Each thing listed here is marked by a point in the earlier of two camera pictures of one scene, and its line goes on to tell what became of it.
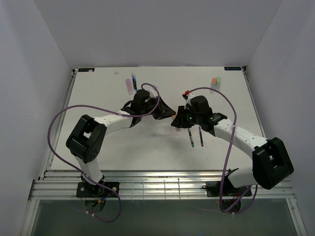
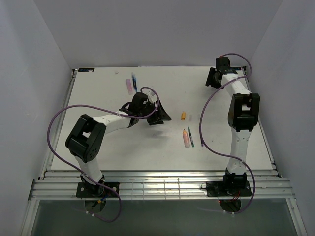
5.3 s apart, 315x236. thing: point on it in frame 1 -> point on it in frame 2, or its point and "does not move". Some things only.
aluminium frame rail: (150, 185) does not move
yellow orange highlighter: (177, 129) -> (186, 138)
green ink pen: (191, 137) does not move
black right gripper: (179, 121) -> (209, 81)
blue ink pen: (134, 81) does not move
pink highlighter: (128, 83) does not move
